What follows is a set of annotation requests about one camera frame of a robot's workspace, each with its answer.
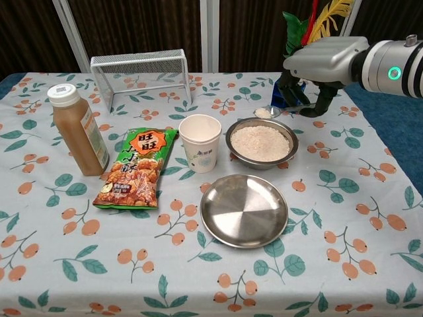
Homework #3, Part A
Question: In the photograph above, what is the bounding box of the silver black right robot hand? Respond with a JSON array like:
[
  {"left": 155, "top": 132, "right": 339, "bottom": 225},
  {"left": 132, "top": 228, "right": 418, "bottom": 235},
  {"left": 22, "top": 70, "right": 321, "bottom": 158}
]
[{"left": 276, "top": 36, "right": 370, "bottom": 118}]

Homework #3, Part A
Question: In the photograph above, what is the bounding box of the metal bowl of rice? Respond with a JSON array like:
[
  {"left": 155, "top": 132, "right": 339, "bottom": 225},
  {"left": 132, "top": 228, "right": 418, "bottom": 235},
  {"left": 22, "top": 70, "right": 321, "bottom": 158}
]
[{"left": 225, "top": 117, "right": 298, "bottom": 171}]

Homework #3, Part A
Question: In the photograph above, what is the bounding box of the white paper cup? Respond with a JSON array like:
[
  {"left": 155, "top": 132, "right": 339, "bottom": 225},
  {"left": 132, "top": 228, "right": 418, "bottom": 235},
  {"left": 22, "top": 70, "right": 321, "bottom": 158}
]
[{"left": 178, "top": 114, "right": 222, "bottom": 174}]

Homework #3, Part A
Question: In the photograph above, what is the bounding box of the colourful feather shuttlecock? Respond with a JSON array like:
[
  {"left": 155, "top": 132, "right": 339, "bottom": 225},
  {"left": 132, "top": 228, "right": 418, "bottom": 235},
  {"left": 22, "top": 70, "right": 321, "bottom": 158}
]
[{"left": 282, "top": 0, "right": 354, "bottom": 59}]

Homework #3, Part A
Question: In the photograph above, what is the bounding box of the blue cube holder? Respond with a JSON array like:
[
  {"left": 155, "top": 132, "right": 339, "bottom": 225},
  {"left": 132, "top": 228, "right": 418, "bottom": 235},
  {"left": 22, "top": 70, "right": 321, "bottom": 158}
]
[{"left": 270, "top": 81, "right": 307, "bottom": 112}]

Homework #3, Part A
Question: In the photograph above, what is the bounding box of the round metal plate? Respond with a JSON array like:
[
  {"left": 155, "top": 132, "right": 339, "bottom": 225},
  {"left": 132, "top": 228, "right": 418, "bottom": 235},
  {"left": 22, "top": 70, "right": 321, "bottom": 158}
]
[{"left": 200, "top": 174, "right": 289, "bottom": 249}]

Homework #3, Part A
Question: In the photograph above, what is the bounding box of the green snack bag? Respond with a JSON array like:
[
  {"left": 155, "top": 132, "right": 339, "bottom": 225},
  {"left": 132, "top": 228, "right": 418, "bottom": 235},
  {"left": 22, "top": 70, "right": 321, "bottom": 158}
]
[{"left": 92, "top": 127, "right": 179, "bottom": 210}]

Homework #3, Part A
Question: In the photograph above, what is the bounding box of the floral printed tablecloth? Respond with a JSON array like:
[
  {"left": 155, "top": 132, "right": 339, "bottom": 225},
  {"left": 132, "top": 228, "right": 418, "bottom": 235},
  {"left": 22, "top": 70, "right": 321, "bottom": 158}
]
[{"left": 0, "top": 71, "right": 423, "bottom": 317}]

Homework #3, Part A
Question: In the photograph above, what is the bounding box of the brown juice bottle white cap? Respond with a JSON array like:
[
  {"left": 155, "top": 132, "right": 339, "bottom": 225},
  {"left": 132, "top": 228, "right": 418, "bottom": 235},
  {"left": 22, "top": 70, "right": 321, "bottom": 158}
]
[{"left": 47, "top": 83, "right": 110, "bottom": 177}]

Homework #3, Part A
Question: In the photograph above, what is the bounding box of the white partition frame post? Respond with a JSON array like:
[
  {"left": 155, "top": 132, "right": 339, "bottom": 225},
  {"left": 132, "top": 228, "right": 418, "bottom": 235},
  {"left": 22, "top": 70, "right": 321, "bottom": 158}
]
[
  {"left": 342, "top": 0, "right": 364, "bottom": 38},
  {"left": 200, "top": 0, "right": 221, "bottom": 73},
  {"left": 52, "top": 0, "right": 91, "bottom": 73}
]

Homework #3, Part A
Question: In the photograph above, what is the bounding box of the white wire mesh rack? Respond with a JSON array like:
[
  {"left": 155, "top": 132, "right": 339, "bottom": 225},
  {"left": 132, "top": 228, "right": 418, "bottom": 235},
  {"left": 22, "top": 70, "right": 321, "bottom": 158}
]
[{"left": 90, "top": 48, "right": 193, "bottom": 115}]

